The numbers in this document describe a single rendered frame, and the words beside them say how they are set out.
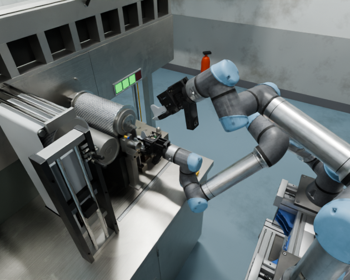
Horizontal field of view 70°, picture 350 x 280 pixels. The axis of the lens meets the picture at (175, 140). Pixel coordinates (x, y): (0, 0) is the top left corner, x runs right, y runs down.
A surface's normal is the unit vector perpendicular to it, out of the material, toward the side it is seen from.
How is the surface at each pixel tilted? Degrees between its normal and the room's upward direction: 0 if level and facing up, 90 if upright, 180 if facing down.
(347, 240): 82
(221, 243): 0
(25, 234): 0
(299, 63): 90
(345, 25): 90
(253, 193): 0
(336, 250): 83
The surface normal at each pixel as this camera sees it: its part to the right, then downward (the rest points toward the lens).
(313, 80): -0.51, 0.56
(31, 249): -0.01, -0.77
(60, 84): 0.85, 0.33
